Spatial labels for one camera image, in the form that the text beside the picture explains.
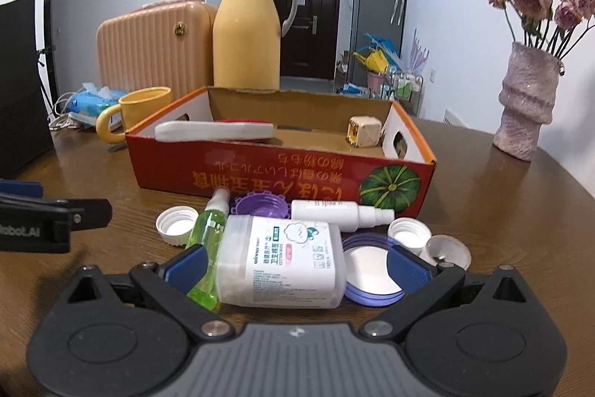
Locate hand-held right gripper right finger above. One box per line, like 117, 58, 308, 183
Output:
361, 246, 535, 341

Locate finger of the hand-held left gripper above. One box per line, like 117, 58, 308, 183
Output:
0, 193, 113, 233
0, 179, 44, 199

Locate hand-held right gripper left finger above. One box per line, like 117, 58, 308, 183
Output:
59, 244, 235, 341

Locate green spray bottle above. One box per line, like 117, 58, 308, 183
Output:
185, 188, 232, 312

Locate blue-rimmed round lid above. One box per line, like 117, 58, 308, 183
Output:
341, 234, 408, 307

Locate white smooth wide cap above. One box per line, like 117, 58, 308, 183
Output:
421, 235, 472, 270

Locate white cotton swab bottle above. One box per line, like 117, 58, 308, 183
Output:
215, 215, 347, 310

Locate purple ridged bottle cap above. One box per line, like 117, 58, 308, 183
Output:
234, 191, 292, 221

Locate small white spray bottle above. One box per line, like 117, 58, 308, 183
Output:
290, 199, 396, 233

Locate red cardboard box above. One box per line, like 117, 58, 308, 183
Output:
125, 85, 438, 224

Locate white and red lint brush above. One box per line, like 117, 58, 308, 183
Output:
154, 118, 275, 143

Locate cream cube charger plug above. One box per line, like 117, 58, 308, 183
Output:
346, 115, 383, 148

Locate white ridged cap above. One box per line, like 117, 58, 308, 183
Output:
155, 207, 200, 248
387, 218, 432, 257

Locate black paper bag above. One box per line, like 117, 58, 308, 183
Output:
0, 0, 55, 180

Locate blue tissue pack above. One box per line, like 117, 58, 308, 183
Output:
69, 81, 129, 117

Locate yellow mug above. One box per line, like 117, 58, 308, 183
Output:
95, 87, 173, 145

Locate pink ribbed suitcase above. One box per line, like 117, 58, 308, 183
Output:
96, 0, 219, 103

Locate pink textured vase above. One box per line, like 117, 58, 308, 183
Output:
493, 41, 565, 163

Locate yellow watering can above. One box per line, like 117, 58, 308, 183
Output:
353, 48, 389, 73

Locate yellow thermos jug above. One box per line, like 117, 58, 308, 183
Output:
212, 0, 298, 93

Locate grey refrigerator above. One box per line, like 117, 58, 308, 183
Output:
348, 0, 410, 89

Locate dark entrance door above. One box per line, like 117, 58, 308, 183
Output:
271, 0, 343, 82

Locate white cables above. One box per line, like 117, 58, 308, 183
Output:
49, 92, 96, 132

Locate white wall heater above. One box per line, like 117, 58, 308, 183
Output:
441, 109, 470, 128

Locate wire storage cart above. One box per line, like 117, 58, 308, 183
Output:
379, 71, 424, 103

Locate blue plastic frame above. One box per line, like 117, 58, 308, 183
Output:
363, 33, 403, 64

